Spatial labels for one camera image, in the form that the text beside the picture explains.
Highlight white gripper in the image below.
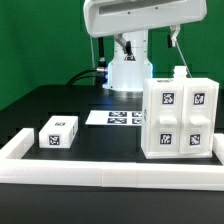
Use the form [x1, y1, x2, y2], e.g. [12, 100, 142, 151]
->
[83, 0, 207, 55]

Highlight white cabinet door with tag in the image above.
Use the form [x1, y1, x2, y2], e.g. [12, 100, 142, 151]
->
[180, 80, 214, 154]

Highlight white cabinet body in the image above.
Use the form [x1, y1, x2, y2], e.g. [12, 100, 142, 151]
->
[141, 66, 219, 159]

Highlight white cabinet top box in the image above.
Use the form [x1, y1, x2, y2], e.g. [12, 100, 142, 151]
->
[39, 116, 78, 148]

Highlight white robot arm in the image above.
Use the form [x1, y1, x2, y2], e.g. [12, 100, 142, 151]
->
[83, 0, 207, 96]

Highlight white base tag plate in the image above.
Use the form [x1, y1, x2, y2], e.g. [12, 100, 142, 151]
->
[86, 110, 142, 126]

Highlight white thin cable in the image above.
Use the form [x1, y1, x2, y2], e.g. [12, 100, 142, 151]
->
[174, 39, 193, 78]

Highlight black cables at base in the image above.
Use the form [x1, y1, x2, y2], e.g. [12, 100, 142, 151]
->
[65, 68, 107, 87]

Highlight white U-shaped obstacle wall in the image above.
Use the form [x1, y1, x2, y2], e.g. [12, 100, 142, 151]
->
[0, 128, 224, 191]

